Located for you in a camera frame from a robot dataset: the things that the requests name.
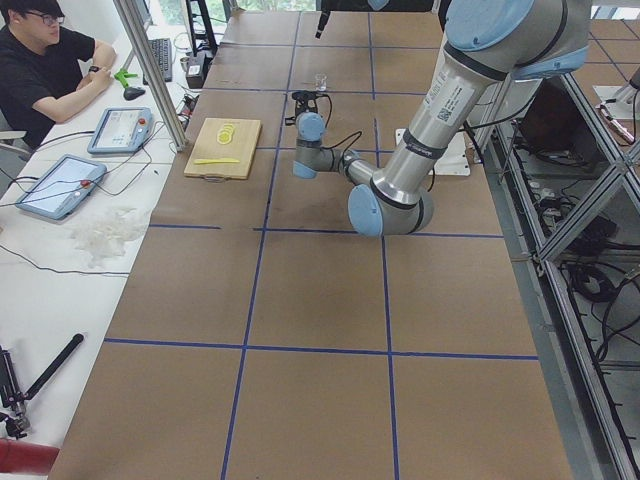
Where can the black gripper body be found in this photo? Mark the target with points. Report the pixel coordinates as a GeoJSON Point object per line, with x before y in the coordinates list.
{"type": "Point", "coordinates": [303, 106]}

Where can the clear glass cup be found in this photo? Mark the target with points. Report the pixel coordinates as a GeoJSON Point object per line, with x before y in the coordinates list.
{"type": "Point", "coordinates": [320, 82]}

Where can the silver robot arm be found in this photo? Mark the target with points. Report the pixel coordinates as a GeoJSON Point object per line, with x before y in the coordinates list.
{"type": "Point", "coordinates": [486, 42]}
{"type": "Point", "coordinates": [327, 7]}

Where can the front lemon slice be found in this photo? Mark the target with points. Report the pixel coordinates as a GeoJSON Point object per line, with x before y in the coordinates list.
{"type": "Point", "coordinates": [222, 140]}

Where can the bamboo cutting board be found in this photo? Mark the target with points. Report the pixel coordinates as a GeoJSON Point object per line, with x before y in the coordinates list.
{"type": "Point", "coordinates": [242, 147]}

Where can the yellow plastic knife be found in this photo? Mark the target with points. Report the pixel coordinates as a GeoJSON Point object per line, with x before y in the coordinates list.
{"type": "Point", "coordinates": [221, 160]}

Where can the black keyboard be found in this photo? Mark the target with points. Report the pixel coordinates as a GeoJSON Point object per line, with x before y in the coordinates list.
{"type": "Point", "coordinates": [161, 49]}

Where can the black computer mouse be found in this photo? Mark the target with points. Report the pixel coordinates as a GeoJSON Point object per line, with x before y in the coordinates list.
{"type": "Point", "coordinates": [131, 93]}

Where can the green plastic tool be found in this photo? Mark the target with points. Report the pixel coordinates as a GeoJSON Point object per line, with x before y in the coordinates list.
{"type": "Point", "coordinates": [123, 76]}

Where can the upper teach pendant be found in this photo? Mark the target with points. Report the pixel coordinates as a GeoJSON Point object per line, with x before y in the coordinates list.
{"type": "Point", "coordinates": [121, 131]}

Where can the teach pendant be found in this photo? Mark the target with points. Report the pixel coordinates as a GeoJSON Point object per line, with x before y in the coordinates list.
{"type": "Point", "coordinates": [60, 190]}
{"type": "Point", "coordinates": [121, 131]}

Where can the white crumpled plastic wrap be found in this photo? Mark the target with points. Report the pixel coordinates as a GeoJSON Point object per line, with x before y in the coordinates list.
{"type": "Point", "coordinates": [109, 240]}

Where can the seated person black shirt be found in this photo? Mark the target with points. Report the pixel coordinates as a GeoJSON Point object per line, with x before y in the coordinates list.
{"type": "Point", "coordinates": [49, 73]}

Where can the lower teach pendant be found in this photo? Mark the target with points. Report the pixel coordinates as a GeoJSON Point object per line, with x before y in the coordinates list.
{"type": "Point", "coordinates": [60, 190]}

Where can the black tripod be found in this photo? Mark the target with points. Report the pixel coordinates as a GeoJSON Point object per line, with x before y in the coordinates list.
{"type": "Point", "coordinates": [15, 399]}

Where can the red cylinder object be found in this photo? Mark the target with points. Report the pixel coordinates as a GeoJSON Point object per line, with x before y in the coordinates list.
{"type": "Point", "coordinates": [18, 457]}

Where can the aluminium frame post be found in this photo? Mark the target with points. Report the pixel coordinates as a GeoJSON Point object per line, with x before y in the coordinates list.
{"type": "Point", "coordinates": [133, 26]}

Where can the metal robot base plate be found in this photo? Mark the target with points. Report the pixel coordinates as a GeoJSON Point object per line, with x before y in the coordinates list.
{"type": "Point", "coordinates": [454, 161]}

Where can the aluminium frame rack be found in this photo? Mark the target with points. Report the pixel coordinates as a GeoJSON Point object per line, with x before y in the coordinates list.
{"type": "Point", "coordinates": [567, 155]}

